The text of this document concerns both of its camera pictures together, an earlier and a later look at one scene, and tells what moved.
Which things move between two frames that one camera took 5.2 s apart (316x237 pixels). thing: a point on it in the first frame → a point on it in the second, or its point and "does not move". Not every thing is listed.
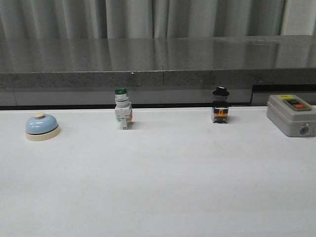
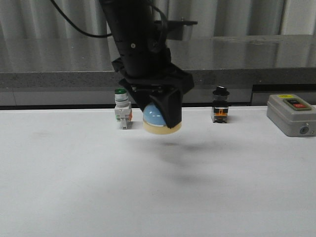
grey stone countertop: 166,71 does not move
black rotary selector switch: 220,108 does not move
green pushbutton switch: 123,113 does not move
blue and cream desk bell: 42,127 → 154,122
